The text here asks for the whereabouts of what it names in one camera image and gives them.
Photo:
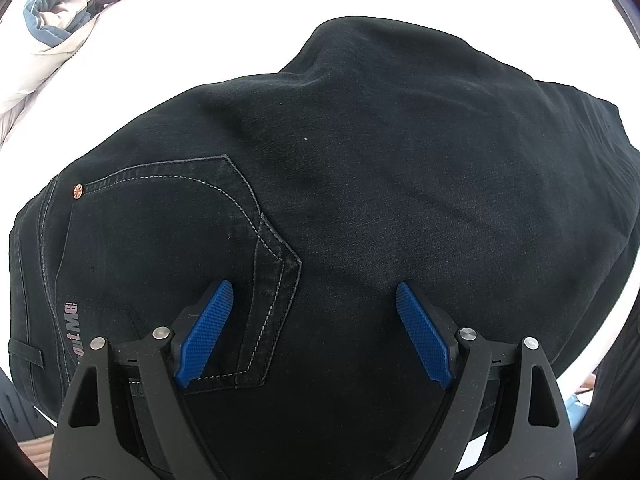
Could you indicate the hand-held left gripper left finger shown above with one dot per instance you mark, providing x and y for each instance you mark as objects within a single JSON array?
[{"x": 207, "y": 330}]

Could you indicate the bed with light sheet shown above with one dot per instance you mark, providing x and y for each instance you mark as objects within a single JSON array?
[{"x": 225, "y": 20}]

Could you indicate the folded grey white duvet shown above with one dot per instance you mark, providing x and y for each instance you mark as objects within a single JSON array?
[{"x": 45, "y": 60}]

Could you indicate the grey slotted panel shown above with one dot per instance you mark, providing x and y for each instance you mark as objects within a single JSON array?
[{"x": 17, "y": 410}]

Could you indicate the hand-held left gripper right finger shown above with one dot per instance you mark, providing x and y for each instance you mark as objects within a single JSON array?
[{"x": 422, "y": 332}]

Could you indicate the black denim pants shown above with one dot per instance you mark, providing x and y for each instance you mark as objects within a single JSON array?
[{"x": 350, "y": 160}]

